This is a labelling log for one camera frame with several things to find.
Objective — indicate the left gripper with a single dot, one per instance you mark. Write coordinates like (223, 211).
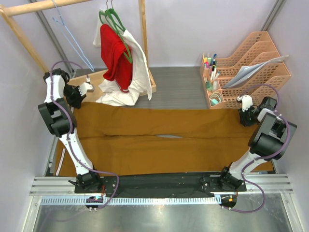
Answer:
(77, 103)

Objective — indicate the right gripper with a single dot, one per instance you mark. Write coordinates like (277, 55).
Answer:
(243, 114)

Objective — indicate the light blue wire hanger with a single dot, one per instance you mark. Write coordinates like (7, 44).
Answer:
(70, 38)

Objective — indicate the mustard brown trousers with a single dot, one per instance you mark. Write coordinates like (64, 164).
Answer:
(132, 141)

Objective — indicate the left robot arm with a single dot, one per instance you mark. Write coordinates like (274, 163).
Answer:
(58, 116)

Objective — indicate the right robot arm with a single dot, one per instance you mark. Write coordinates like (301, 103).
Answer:
(269, 141)

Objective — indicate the green hanger back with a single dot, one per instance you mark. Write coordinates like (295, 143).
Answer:
(106, 17)

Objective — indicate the green hanger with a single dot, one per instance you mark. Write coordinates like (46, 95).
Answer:
(106, 17)
(117, 19)

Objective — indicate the green hanger front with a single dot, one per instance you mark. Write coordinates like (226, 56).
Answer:
(117, 19)

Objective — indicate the wooden clothes rack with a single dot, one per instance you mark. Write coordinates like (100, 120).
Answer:
(75, 28)

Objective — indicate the white shirt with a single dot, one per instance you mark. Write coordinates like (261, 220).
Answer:
(141, 80)

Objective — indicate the grey paper folder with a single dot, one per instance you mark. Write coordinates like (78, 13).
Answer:
(247, 72)

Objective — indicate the peach plastic desk organizer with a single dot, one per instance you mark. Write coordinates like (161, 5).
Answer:
(258, 47)

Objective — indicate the green eraser box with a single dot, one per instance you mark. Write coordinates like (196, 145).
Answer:
(208, 86)

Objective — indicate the red shirt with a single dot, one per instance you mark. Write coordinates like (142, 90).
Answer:
(113, 54)

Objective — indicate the pens in organizer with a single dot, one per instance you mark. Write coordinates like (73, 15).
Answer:
(209, 62)

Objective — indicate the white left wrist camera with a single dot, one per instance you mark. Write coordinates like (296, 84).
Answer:
(85, 88)

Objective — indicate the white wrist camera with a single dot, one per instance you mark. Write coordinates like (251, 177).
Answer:
(246, 102)
(85, 88)

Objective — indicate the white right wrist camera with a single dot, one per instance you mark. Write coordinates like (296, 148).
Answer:
(246, 102)

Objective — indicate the mint charger with cable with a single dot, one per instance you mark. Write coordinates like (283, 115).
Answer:
(215, 98)

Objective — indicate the aluminium frame rail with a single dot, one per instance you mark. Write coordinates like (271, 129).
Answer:
(269, 183)

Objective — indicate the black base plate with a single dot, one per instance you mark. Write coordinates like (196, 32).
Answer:
(157, 184)

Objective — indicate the white slotted cable duct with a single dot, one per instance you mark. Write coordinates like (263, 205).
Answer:
(97, 200)

